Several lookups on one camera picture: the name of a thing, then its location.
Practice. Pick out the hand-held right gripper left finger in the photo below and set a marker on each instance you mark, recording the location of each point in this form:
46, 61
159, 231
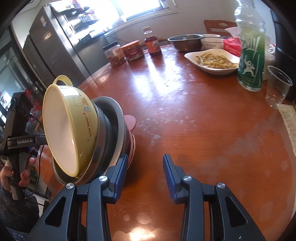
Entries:
120, 180

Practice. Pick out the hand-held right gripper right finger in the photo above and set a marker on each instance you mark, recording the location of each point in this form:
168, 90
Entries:
171, 180

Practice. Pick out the large round steel bowl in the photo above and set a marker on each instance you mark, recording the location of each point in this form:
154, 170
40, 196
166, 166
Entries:
103, 139

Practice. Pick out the yellow bowl with white inside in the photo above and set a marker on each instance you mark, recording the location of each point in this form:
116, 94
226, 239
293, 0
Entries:
64, 129

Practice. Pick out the person's left forearm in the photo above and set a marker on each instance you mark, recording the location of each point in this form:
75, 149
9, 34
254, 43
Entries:
16, 215

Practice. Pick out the person's left hand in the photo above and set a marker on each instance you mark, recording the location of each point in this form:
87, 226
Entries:
24, 177

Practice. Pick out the red printed banner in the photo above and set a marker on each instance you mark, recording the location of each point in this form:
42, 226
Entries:
34, 105

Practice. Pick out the steel refrigerator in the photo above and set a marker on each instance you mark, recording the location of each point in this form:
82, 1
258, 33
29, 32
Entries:
57, 51

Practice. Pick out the black-lidded glass jar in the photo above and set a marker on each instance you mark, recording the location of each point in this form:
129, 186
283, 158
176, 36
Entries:
114, 56

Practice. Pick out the white square plate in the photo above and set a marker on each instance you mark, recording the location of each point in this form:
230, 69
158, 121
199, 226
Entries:
192, 56

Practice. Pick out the cooked vegetable strips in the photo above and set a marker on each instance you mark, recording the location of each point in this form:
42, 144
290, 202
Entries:
217, 61

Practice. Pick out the red jar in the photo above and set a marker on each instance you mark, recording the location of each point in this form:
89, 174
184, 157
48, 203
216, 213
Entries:
133, 52

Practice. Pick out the deep steel bowl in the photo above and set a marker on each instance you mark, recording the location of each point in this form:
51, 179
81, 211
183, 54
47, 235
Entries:
185, 45

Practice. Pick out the brown sauce bottle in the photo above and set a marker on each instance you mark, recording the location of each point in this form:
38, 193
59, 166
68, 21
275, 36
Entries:
152, 45

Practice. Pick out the clear plastic cup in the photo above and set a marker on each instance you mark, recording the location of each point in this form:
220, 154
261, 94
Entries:
276, 92

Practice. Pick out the green label plastic bottle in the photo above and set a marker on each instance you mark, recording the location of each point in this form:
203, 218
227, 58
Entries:
251, 64

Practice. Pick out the white printed bowl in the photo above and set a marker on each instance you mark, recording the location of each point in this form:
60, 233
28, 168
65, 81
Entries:
211, 44

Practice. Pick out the red tissue packet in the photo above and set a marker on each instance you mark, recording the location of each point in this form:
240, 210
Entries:
231, 46

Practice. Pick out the wooden chair with carved back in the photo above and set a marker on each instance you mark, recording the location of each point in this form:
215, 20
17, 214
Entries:
212, 25

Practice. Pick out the window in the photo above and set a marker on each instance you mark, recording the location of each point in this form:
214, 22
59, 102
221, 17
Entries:
138, 7

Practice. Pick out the black thermos flask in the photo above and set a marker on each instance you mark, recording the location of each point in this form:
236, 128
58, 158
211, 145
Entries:
286, 58

